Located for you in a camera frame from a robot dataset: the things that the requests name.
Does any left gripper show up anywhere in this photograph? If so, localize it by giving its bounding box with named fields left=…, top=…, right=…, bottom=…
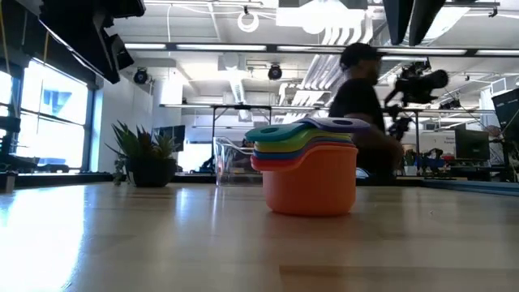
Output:
left=37, top=0, right=148, bottom=85

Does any purple measuring cup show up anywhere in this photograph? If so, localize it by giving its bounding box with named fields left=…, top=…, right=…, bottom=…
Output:
left=297, top=116, right=371, bottom=135

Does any green measuring cup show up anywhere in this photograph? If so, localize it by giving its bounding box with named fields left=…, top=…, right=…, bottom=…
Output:
left=254, top=128, right=354, bottom=154

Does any orange-red measuring cup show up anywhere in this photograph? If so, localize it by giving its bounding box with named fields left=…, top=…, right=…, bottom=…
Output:
left=250, top=144, right=360, bottom=217

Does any clear plastic basket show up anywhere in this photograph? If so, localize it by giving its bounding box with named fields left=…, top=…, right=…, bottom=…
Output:
left=212, top=135, right=265, bottom=188

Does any person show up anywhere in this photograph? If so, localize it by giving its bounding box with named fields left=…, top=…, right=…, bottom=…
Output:
left=327, top=41, right=405, bottom=185

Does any long ceiling light bar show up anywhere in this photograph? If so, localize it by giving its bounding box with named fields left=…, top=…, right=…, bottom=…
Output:
left=121, top=41, right=519, bottom=58

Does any black side stand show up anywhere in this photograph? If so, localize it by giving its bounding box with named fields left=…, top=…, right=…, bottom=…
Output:
left=0, top=116, right=22, bottom=194

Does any potted green plant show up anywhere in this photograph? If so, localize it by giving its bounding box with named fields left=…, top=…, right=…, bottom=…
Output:
left=104, top=120, right=180, bottom=189

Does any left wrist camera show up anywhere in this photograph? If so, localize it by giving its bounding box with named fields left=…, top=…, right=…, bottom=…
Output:
left=105, top=32, right=136, bottom=71

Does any black camera rig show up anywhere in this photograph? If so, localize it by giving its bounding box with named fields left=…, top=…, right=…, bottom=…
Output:
left=382, top=60, right=451, bottom=141

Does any black aluminium table frame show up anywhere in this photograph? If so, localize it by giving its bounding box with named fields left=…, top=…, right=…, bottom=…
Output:
left=0, top=171, right=519, bottom=198

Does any white coiled cable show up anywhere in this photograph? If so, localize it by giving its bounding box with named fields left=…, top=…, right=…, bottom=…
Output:
left=236, top=11, right=261, bottom=34

